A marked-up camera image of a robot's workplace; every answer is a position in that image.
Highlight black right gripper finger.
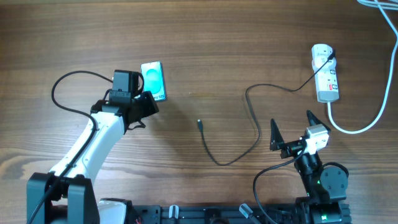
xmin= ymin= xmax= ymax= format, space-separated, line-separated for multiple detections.
xmin=270 ymin=119 xmax=285 ymax=151
xmin=307 ymin=110 xmax=331 ymax=132

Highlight blue screen Galaxy smartphone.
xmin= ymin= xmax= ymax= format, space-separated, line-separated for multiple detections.
xmin=141 ymin=61 xmax=167 ymax=101

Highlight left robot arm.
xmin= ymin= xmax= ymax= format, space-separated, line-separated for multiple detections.
xmin=27 ymin=70 xmax=159 ymax=223

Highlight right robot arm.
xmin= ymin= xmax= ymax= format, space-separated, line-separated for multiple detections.
xmin=270 ymin=110 xmax=352 ymax=223

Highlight white USB charger plug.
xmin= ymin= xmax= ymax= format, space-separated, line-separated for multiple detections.
xmin=312 ymin=54 xmax=336 ymax=72

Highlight white power strip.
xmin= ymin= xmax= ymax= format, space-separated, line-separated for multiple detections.
xmin=312 ymin=44 xmax=339 ymax=103

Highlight black right camera cable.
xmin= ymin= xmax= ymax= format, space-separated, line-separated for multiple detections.
xmin=252 ymin=136 xmax=307 ymax=224

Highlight black camera cable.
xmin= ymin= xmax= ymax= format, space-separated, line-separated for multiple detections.
xmin=26 ymin=70 xmax=114 ymax=224
xmin=252 ymin=136 xmax=307 ymax=224

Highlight black USB charging cable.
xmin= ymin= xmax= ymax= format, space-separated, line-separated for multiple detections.
xmin=197 ymin=49 xmax=336 ymax=167

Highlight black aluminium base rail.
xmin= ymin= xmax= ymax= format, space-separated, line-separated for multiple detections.
xmin=124 ymin=198 xmax=352 ymax=224

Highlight black left camera cable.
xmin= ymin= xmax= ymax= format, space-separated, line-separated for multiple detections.
xmin=26 ymin=70 xmax=114 ymax=224

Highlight white power strip cord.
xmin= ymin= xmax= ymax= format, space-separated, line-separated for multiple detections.
xmin=326 ymin=0 xmax=398 ymax=135

